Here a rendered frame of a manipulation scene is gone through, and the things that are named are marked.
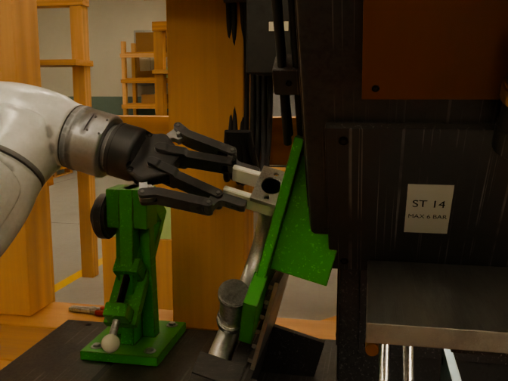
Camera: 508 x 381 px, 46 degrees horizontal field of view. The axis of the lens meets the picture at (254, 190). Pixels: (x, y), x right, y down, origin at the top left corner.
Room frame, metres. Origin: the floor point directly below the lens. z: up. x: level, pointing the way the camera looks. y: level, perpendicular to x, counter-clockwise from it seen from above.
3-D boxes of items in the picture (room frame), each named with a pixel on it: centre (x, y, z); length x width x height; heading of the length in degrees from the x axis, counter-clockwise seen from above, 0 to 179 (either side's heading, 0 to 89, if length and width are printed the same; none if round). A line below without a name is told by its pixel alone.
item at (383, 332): (0.66, -0.21, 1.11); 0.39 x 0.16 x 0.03; 169
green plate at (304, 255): (0.73, -0.07, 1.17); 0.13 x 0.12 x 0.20; 79
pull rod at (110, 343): (0.88, 0.22, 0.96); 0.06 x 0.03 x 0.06; 169
